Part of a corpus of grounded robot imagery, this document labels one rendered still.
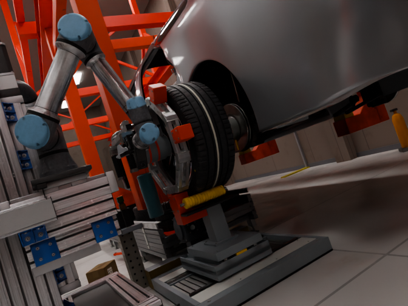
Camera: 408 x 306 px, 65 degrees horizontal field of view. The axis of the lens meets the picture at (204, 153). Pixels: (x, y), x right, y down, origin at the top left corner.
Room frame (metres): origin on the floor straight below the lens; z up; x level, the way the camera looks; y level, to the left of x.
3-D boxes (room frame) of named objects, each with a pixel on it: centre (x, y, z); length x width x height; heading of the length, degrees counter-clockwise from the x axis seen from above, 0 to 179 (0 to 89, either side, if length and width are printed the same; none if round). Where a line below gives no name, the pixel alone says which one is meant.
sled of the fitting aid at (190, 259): (1.95, 0.09, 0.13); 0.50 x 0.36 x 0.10; 27
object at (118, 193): (4.19, 1.07, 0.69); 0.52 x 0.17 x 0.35; 117
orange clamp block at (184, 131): (1.55, 0.07, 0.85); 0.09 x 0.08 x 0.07; 27
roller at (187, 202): (1.77, 0.08, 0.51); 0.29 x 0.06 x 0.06; 117
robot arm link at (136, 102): (1.28, 0.20, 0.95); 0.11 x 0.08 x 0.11; 10
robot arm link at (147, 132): (1.26, 0.19, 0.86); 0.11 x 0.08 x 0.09; 27
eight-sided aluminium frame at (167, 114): (1.83, 0.22, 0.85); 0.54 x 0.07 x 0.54; 27
